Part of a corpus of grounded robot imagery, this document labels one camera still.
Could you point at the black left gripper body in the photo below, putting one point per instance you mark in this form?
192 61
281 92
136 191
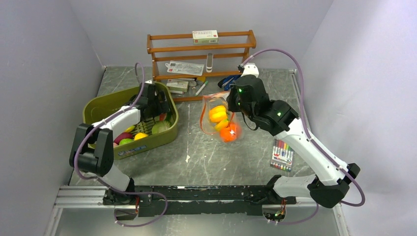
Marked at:
158 108

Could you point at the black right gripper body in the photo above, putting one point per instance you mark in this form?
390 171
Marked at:
234 104

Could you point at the watermelon slice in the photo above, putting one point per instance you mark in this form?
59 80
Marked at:
162 117

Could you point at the orange bell pepper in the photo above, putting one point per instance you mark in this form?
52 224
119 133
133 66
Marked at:
218 114

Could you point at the yellow banana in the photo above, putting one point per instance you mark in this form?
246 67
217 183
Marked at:
221 125

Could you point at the clear zip top bag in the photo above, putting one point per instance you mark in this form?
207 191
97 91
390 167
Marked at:
210 101

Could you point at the orange tangerine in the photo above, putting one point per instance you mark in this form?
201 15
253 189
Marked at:
230 133

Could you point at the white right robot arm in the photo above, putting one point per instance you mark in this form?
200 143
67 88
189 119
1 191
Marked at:
331 179

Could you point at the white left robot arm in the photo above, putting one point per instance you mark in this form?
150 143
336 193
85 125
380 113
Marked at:
92 153

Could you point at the green cabbage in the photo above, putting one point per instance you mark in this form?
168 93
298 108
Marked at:
160 126

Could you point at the blue stapler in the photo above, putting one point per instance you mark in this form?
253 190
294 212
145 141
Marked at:
227 81

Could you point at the white green box lower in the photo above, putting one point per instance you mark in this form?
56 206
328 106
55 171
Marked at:
177 85

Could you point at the yellow lemon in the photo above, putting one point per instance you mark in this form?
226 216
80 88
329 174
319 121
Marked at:
140 135

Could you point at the white flat packet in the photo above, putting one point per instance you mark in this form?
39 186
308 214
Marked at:
185 68

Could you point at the green white marker pen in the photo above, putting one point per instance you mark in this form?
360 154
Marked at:
201 88

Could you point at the orange wooden shelf rack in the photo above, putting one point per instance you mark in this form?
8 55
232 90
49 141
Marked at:
176 56

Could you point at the green lime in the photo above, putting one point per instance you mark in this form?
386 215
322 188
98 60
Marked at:
125 141

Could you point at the white grey small device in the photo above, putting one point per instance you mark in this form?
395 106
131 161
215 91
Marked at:
209 63

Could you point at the olive green plastic bin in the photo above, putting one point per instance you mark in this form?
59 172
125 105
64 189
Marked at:
103 106

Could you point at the colourful marker set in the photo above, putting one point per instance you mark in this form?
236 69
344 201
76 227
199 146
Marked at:
282 156

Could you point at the white green box on shelf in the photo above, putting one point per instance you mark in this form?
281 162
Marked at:
205 37

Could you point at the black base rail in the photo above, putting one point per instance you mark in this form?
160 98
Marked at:
187 200

